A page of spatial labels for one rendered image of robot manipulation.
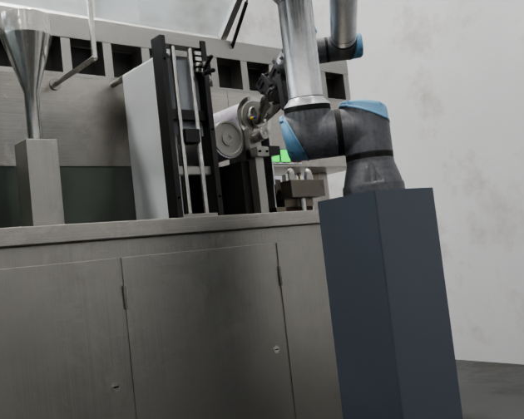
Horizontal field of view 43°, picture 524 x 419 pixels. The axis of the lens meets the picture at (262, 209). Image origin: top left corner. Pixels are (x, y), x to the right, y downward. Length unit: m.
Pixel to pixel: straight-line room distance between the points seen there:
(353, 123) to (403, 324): 0.48
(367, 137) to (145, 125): 0.83
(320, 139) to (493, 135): 2.62
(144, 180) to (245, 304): 0.59
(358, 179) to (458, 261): 2.78
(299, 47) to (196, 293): 0.66
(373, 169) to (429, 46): 2.95
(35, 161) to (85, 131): 0.42
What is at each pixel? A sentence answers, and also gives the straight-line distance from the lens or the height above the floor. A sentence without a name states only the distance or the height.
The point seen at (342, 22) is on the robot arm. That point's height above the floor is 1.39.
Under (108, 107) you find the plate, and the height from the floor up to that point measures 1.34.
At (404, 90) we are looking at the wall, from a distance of 4.59.
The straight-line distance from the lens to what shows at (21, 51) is 2.00.
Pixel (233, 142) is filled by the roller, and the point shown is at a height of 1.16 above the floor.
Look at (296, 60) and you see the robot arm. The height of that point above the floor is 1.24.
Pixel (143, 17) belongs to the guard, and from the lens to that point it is 2.56.
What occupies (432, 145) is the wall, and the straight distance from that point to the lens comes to 4.41.
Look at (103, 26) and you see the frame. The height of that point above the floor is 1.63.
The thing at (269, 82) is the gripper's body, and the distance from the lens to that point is 2.18.
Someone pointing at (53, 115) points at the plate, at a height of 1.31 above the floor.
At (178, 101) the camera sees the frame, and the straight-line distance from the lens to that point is 1.95.
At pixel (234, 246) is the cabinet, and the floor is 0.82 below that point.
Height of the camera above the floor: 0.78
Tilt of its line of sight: 4 degrees up
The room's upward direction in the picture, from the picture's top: 6 degrees counter-clockwise
